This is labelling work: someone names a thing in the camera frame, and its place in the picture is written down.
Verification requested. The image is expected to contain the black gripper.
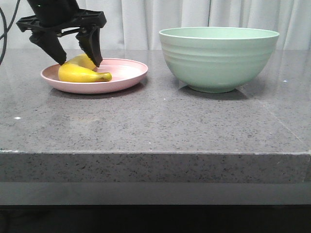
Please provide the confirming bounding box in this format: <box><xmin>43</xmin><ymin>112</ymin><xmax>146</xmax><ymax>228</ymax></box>
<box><xmin>17</xmin><ymin>0</ymin><xmax>106</xmax><ymax>67</ymax></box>

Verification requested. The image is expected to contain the yellow banana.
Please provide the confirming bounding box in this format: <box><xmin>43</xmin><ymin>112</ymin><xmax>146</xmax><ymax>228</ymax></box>
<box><xmin>58</xmin><ymin>53</ymin><xmax>112</xmax><ymax>83</ymax></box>

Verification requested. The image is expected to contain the pink plate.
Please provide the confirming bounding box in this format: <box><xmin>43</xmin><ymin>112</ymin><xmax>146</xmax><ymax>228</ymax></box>
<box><xmin>41</xmin><ymin>58</ymin><xmax>148</xmax><ymax>94</ymax></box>

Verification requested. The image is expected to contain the green ribbed bowl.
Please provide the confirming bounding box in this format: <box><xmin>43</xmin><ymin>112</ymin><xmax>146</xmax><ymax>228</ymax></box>
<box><xmin>159</xmin><ymin>27</ymin><xmax>279</xmax><ymax>93</ymax></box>

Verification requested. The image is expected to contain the white curtain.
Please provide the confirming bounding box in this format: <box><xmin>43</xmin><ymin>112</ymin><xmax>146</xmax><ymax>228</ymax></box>
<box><xmin>0</xmin><ymin>0</ymin><xmax>311</xmax><ymax>51</ymax></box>

